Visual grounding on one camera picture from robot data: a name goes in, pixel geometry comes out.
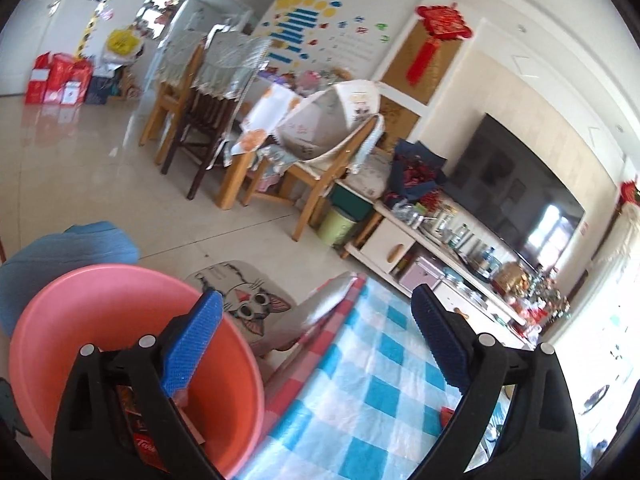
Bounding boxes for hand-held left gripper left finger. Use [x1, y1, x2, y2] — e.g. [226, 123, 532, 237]
[51, 290, 226, 480]

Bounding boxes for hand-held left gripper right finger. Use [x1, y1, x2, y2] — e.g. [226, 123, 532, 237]
[410, 284, 583, 480]

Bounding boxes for pink plastic basin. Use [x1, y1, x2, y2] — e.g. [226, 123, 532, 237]
[8, 263, 266, 478]

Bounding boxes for dark red wrapper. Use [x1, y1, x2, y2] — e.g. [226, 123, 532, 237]
[115, 385, 167, 471]

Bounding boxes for pale green trash bin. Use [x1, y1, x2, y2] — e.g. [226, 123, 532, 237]
[317, 205, 363, 247]

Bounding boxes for cat print stool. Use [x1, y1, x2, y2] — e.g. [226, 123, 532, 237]
[185, 260, 311, 358]

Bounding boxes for pink storage box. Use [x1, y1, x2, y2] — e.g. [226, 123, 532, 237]
[400, 255, 443, 291]

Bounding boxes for golden gift ornament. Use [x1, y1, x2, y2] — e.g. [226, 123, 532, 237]
[492, 260, 526, 293]

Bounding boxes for blue white checked tablecloth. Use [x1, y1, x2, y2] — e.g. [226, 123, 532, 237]
[235, 272, 511, 480]

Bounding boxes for cream tv cabinet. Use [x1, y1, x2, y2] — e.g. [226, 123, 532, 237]
[342, 200, 538, 351]

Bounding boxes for artificial flower arrangement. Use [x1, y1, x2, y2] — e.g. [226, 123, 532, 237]
[525, 270, 571, 321]

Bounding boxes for blue round stool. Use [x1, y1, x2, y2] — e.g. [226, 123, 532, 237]
[0, 221, 140, 336]

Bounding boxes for green storage box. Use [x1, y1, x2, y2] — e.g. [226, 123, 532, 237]
[330, 185, 375, 221]

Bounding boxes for black flat television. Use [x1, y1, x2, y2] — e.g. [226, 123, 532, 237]
[445, 112, 586, 268]

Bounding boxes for dark blue wrapped bouquet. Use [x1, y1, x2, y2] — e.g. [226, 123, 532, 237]
[387, 140, 448, 201]

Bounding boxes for light wooden chair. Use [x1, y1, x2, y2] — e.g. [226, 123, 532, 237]
[220, 110, 386, 241]

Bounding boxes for white printed bag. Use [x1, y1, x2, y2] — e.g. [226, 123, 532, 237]
[350, 152, 393, 198]

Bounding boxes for pale green lace cloth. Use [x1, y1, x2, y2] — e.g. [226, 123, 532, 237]
[357, 112, 386, 158]

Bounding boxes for dark wooden chair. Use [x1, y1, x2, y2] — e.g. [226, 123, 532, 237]
[160, 32, 273, 201]

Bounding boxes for small red chinese knot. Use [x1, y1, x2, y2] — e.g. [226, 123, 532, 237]
[617, 180, 640, 211]

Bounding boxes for lace covered wooden chair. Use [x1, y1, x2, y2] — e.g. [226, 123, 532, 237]
[139, 35, 206, 166]

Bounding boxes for orange print dining tablecloth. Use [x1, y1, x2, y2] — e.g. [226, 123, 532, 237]
[230, 82, 301, 156]

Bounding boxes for white cartoon print cloth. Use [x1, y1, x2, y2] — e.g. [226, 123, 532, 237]
[275, 80, 382, 171]

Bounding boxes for dark blue gift bag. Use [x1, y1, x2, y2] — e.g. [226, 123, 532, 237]
[85, 76, 117, 106]

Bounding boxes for large red gift bag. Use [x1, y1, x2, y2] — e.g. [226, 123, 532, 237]
[25, 52, 96, 106]

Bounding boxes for yellow plastic bag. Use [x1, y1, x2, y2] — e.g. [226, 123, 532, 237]
[107, 27, 141, 56]

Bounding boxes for large red chinese knot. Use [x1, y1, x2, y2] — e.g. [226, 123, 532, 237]
[406, 2, 473, 86]

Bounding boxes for colourful wall stickers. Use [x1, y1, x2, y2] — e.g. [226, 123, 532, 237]
[260, 0, 391, 68]

